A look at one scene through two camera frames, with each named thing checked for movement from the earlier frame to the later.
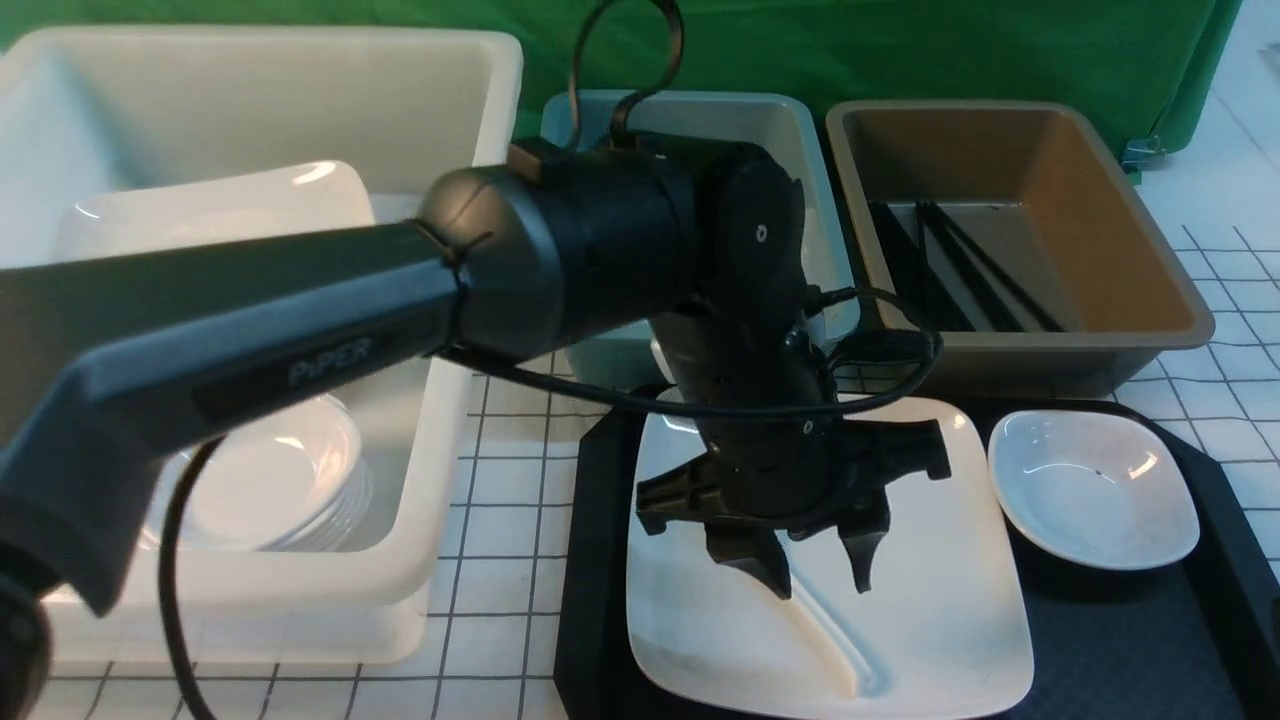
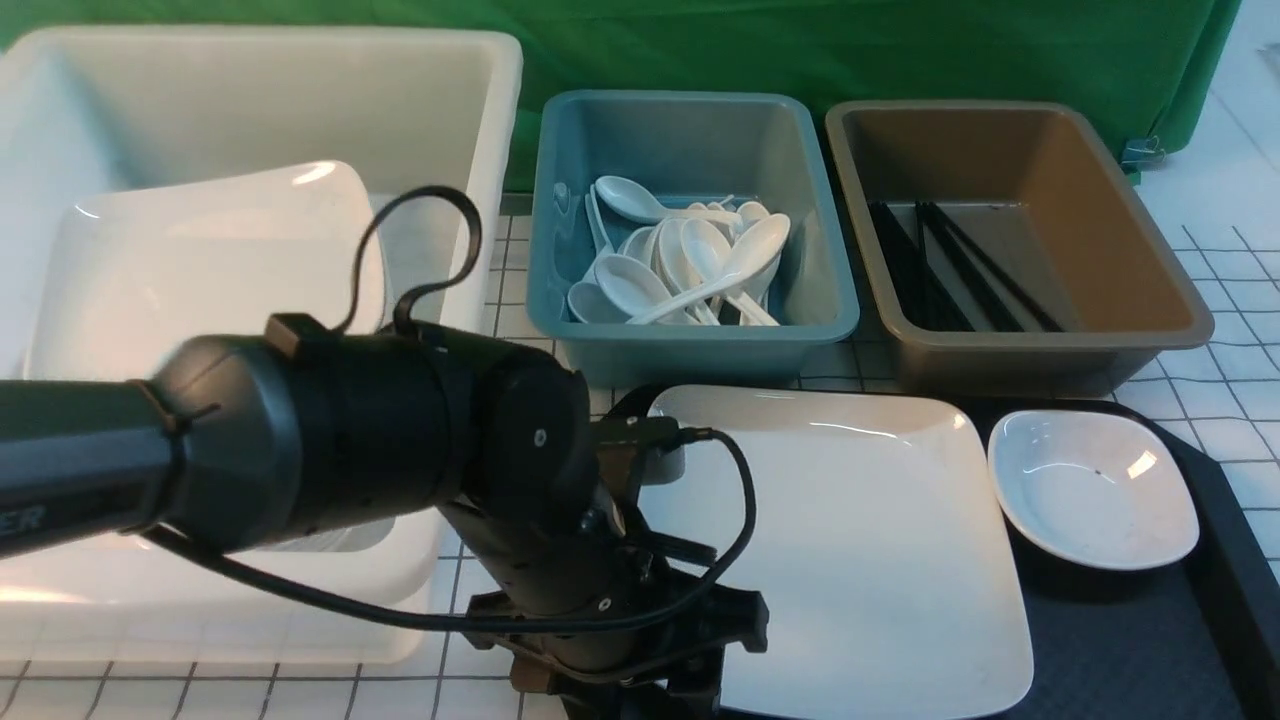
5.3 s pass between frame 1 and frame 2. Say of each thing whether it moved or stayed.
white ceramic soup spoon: moved
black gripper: moved
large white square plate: stayed
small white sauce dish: stayed
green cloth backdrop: stayed
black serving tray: stayed
